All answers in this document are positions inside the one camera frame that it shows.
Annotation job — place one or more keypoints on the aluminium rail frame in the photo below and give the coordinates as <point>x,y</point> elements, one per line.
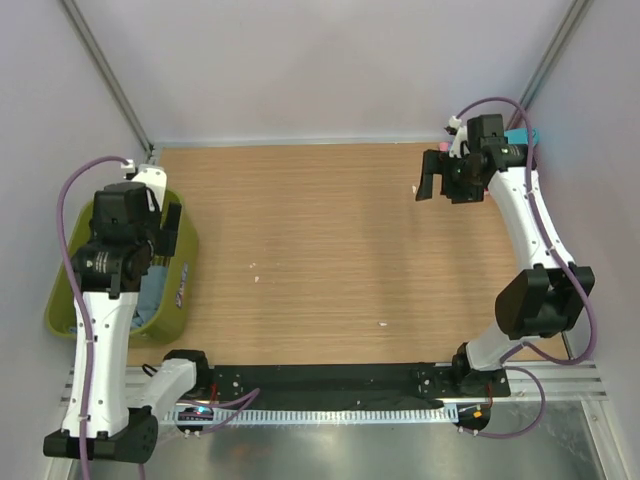
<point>581,382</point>

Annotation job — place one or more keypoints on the green plastic basket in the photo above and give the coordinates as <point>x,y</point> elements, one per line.
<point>169,322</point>

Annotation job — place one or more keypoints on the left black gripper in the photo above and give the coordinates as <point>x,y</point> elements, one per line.
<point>166,238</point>

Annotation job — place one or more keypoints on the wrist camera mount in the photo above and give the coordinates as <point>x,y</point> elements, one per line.
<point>154,177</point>
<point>458,131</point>

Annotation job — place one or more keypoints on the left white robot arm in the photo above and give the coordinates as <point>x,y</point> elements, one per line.
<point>101,421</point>

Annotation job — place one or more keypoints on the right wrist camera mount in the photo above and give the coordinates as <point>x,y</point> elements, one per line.
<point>458,131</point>

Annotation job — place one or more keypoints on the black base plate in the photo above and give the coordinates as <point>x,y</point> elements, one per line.
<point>422,379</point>

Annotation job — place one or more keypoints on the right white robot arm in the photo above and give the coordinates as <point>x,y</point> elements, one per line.
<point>547,296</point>

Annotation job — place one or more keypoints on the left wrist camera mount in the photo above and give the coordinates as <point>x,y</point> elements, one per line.
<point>154,177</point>

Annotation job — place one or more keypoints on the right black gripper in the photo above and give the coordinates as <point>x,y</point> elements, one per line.
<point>433,163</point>

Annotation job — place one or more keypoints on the folded cyan t-shirt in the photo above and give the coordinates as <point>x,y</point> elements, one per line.
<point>519,136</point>

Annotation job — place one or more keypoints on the grey-blue t-shirt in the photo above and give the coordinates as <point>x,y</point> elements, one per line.
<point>150,296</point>

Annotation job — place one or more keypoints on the white slotted cable duct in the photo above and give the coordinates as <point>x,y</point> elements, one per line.
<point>206,418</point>

